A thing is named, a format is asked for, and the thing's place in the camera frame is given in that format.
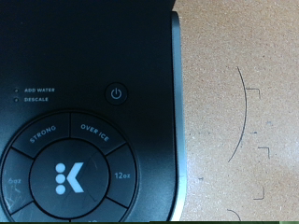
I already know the black Keurig coffee machine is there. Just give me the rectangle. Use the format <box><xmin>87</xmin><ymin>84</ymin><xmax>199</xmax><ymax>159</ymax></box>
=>
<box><xmin>0</xmin><ymin>0</ymin><xmax>188</xmax><ymax>222</ymax></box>

